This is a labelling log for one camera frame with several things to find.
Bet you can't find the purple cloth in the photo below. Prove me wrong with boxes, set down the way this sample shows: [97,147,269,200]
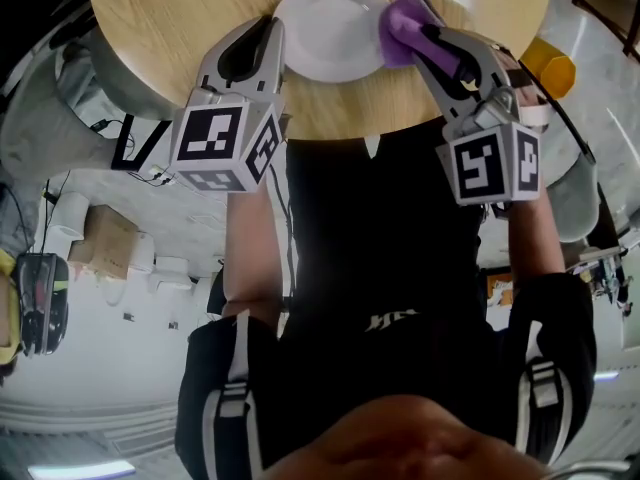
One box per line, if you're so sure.
[378,0,476,82]

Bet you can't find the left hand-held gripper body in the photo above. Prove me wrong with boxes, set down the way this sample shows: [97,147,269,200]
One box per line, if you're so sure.
[169,86,287,195]

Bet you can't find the person in dark shirt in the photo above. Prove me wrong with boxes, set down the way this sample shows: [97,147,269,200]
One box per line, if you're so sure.
[174,132,599,480]

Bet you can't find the white plate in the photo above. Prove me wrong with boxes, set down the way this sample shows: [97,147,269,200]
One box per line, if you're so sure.
[272,0,392,84]

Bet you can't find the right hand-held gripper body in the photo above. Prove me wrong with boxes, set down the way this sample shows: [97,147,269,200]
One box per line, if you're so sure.
[435,86,544,207]

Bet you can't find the grey armchair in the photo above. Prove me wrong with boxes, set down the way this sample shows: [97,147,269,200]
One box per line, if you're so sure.
[542,102,600,244]
[0,12,176,172]

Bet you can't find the round wooden side table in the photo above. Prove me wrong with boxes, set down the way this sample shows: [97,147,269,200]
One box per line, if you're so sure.
[87,0,553,142]

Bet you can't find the cardboard box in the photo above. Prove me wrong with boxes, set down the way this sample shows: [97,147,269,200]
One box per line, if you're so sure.
[68,204,140,280]

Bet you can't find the person's right hand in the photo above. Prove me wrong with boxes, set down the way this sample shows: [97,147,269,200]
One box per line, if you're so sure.
[491,42,552,129]

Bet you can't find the yellow stool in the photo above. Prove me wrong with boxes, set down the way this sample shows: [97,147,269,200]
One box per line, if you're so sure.
[519,36,577,101]

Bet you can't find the person's left forearm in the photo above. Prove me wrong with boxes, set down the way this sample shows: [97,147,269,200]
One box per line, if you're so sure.
[222,190,284,319]

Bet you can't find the person's right forearm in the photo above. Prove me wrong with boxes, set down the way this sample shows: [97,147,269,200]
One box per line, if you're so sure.
[507,200,566,289]

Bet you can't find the person's face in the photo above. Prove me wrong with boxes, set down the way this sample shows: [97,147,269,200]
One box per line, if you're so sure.
[299,395,551,480]

